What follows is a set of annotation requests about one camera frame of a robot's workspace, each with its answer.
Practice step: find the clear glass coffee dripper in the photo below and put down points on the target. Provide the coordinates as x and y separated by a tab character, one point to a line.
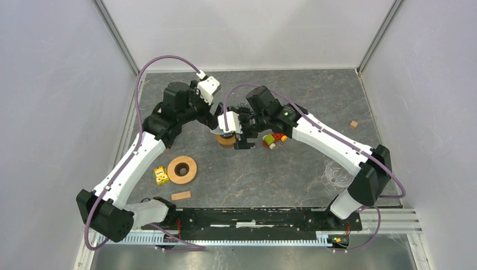
335	178

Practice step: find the white paper coffee filter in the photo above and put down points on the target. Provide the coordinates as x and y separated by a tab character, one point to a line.
217	131

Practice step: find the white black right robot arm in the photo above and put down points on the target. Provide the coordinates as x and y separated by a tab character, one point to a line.
370	167

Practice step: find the small wooden rectangular block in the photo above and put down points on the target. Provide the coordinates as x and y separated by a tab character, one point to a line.
181	196

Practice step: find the red toy brick car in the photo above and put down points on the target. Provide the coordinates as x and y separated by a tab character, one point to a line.
269	140

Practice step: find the small wooden cube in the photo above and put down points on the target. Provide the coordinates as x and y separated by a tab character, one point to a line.
353	125

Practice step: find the yellow green toy cube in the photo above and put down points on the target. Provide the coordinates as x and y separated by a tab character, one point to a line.
161	175

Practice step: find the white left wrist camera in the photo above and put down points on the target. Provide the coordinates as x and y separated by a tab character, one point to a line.
208	86

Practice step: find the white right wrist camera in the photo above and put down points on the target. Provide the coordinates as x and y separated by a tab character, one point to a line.
229	123

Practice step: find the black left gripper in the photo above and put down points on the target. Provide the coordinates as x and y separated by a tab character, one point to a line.
209	118

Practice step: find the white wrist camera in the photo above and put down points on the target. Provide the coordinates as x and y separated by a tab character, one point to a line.
229	123
208	86

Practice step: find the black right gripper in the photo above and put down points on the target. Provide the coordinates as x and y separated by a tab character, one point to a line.
241	141

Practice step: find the wooden ring dripper stand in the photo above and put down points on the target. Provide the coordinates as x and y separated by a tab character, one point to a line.
226	141

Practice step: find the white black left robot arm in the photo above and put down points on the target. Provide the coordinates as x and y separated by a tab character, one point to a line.
105	208

